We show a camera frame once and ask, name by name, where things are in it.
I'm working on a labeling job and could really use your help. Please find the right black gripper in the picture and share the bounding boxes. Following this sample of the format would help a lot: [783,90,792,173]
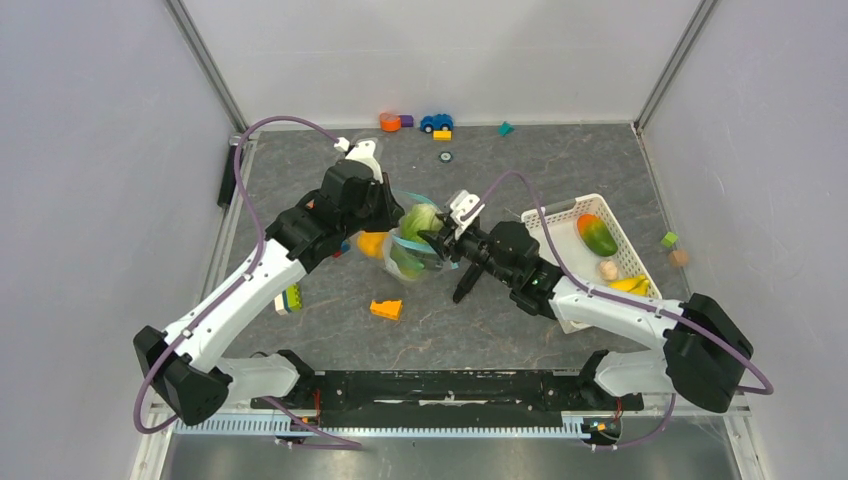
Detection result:
[419,213,515,288]

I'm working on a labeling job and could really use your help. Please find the green cabbage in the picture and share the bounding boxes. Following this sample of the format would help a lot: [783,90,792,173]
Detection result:
[399,203,443,244]

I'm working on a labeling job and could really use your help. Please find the clear zip top bag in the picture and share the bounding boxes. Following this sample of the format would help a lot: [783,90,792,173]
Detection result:
[382,190,459,283]

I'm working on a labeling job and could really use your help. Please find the yellow bell pepper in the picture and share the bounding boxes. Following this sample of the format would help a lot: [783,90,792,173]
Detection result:
[355,232,390,260]

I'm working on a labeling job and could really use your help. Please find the green cucumber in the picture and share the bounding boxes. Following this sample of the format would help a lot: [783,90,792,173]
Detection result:
[390,245,425,280]

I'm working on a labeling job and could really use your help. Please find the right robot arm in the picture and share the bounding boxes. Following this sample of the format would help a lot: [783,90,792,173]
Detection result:
[420,218,754,413]

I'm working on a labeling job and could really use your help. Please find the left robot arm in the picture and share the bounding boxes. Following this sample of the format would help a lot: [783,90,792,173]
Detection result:
[132,160,403,426]

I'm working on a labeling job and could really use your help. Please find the multicolour toy block stack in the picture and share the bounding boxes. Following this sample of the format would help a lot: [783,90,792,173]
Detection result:
[333,241,351,258]

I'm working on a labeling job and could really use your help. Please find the black microphone on table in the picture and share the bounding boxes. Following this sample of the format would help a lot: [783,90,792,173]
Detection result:
[452,263,484,304]

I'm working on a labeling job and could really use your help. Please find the orange cheese wedge toy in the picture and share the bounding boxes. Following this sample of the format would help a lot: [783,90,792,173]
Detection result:
[370,300,404,321]

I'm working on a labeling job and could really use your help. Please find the yellow lego brick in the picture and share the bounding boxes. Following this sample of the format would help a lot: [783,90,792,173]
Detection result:
[432,130,452,142]

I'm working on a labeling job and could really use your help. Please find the blue toy car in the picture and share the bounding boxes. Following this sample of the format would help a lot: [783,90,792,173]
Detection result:
[419,113,454,134]

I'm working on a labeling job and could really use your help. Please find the green lego brick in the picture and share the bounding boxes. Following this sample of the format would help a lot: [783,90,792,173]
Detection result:
[273,284,303,316]

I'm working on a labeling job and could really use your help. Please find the teal block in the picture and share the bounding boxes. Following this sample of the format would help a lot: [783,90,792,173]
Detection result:
[498,121,514,137]

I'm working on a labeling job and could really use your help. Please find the orange green mango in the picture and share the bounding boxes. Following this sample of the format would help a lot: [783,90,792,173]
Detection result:
[576,214,618,257]

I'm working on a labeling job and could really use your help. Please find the white perforated plastic basket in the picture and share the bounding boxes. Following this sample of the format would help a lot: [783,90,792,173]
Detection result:
[542,194,662,299]

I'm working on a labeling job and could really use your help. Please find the beige garlic bulb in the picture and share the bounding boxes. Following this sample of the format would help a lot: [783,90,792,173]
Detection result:
[597,260,619,282]

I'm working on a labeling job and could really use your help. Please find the yellow banana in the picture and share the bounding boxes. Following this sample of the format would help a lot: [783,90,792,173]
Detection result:
[608,275,651,297]

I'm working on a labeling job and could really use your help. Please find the green cube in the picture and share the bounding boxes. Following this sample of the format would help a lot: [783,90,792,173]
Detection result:
[661,231,679,248]

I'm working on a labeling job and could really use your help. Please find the brown wooden cube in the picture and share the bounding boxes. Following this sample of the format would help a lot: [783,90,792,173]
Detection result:
[668,249,690,268]

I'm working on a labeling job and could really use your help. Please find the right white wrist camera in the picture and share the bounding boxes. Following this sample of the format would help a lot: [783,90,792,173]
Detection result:
[446,189,485,238]

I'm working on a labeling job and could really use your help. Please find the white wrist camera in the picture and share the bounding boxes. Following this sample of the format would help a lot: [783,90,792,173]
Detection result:
[333,137,384,183]
[446,189,485,238]

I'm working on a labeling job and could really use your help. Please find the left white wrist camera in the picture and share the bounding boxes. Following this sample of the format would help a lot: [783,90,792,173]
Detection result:
[333,137,384,183]

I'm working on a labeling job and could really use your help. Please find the black microphone by wall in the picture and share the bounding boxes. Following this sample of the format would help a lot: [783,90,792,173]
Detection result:
[217,134,241,209]

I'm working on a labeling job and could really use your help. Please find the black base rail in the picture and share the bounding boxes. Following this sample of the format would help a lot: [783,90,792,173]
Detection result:
[280,369,644,428]

